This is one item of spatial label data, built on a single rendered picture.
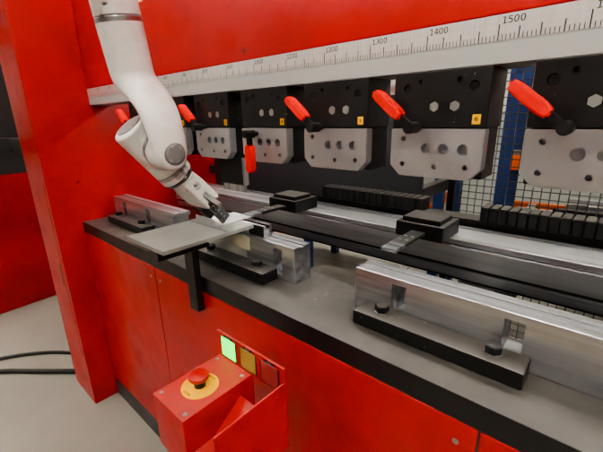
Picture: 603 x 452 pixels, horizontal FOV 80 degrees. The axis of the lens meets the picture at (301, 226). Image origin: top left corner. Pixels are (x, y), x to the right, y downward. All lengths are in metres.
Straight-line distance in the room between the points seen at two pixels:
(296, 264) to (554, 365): 0.54
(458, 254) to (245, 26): 0.72
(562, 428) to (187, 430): 0.57
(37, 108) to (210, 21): 0.89
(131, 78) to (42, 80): 0.89
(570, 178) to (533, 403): 0.32
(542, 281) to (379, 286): 0.36
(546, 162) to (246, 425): 0.60
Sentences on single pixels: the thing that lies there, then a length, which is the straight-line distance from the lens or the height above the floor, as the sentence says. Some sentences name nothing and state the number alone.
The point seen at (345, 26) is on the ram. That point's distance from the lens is 0.73.
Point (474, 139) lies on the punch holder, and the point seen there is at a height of 1.24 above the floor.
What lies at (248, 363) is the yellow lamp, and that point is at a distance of 0.78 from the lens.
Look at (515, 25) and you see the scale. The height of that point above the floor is 1.39.
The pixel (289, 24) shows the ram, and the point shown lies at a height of 1.45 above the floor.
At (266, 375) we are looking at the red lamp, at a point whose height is 0.81.
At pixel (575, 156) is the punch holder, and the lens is 0.60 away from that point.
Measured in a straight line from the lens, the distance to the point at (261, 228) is 0.96.
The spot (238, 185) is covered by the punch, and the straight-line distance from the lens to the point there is 1.02.
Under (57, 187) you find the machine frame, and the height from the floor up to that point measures 1.03.
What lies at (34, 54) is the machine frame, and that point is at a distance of 1.73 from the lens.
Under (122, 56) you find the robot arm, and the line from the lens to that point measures 0.86.
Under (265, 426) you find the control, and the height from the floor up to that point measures 0.75.
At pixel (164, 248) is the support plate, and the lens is 0.86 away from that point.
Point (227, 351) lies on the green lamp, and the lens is 0.82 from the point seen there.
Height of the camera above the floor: 1.27
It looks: 17 degrees down
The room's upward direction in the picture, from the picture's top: 1 degrees counter-clockwise
